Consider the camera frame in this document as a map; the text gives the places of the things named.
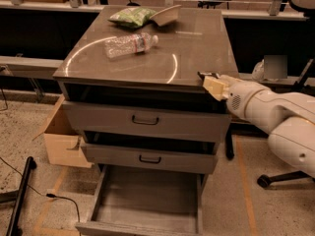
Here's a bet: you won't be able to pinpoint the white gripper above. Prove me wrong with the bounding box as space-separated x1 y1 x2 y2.
203 75 271 121

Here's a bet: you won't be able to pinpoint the dark chocolate bar wrapper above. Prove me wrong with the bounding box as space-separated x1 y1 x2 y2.
197 72 220 80

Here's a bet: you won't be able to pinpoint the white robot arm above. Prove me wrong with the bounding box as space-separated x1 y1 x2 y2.
199 73 315 177

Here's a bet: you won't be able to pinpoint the grey top drawer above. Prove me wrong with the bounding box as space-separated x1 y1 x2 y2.
62 101 230 143

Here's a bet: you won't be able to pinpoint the grey drawer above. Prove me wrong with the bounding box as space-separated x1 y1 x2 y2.
76 165 203 236
81 144 218 174
62 101 230 143

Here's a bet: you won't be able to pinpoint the grey drawer cabinet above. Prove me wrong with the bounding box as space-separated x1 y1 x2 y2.
52 5 244 175

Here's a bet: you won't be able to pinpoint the grey middle drawer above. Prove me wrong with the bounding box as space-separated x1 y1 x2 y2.
81 144 218 174

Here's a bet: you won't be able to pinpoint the grey bottom drawer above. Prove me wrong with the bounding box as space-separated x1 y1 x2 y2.
76 165 203 236

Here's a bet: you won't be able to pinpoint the left sanitizer pump bottle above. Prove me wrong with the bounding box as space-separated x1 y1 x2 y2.
252 61 264 81

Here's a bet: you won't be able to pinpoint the white bowl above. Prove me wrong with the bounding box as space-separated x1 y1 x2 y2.
150 5 181 27

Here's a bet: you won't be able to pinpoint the black office chair base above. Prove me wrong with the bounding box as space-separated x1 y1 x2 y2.
257 171 309 188

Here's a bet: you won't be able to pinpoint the clear plastic water bottle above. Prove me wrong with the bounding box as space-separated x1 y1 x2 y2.
105 32 158 58

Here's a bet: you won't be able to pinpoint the green chip bag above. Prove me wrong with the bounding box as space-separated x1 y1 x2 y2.
108 7 156 29

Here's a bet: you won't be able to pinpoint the cardboard box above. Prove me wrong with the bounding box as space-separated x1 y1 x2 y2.
33 95 92 168

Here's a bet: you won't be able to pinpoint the black floor stand leg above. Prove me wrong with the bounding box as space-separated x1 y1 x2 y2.
0 156 36 236

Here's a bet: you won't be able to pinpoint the black floor cable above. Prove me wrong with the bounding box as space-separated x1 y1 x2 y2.
0 156 82 224

